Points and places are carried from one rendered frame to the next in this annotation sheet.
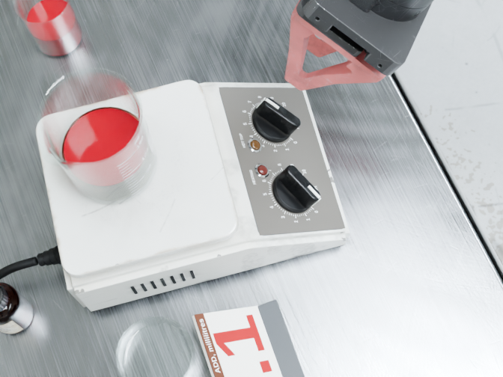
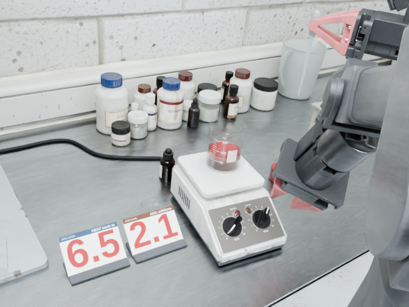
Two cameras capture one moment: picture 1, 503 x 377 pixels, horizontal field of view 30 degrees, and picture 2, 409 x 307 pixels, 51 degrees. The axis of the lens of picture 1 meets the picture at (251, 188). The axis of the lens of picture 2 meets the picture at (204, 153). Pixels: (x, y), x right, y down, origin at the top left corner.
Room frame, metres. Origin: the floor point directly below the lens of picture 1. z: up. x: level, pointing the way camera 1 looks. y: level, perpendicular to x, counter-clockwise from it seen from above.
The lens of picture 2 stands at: (-0.03, -0.49, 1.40)
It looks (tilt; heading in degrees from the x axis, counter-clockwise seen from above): 32 degrees down; 67
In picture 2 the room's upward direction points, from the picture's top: 7 degrees clockwise
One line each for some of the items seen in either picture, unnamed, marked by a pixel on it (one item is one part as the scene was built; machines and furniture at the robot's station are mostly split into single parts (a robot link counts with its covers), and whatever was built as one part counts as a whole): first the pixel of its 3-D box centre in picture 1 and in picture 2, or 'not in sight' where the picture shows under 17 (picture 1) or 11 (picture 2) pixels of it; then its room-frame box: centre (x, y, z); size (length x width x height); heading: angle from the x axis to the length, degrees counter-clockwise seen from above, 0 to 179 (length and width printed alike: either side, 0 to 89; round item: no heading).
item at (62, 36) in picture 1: (50, 18); (280, 167); (0.40, 0.14, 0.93); 0.04 x 0.04 x 0.06
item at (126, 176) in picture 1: (99, 145); (223, 145); (0.25, 0.09, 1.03); 0.07 x 0.06 x 0.08; 135
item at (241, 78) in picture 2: not in sight; (240, 89); (0.45, 0.47, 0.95); 0.06 x 0.06 x 0.11
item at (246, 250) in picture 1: (180, 188); (223, 198); (0.24, 0.05, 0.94); 0.22 x 0.13 x 0.08; 98
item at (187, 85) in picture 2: not in sight; (184, 91); (0.30, 0.48, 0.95); 0.06 x 0.06 x 0.10
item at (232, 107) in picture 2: not in sight; (232, 102); (0.41, 0.42, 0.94); 0.04 x 0.04 x 0.09
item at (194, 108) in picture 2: not in sight; (193, 112); (0.29, 0.39, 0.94); 0.03 x 0.03 x 0.07
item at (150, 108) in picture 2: not in sight; (150, 111); (0.19, 0.39, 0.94); 0.03 x 0.03 x 0.09
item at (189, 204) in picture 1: (135, 175); (220, 170); (0.24, 0.08, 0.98); 0.12 x 0.12 x 0.01; 8
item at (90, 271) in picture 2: not in sight; (94, 251); (0.01, -0.01, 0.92); 0.09 x 0.06 x 0.04; 12
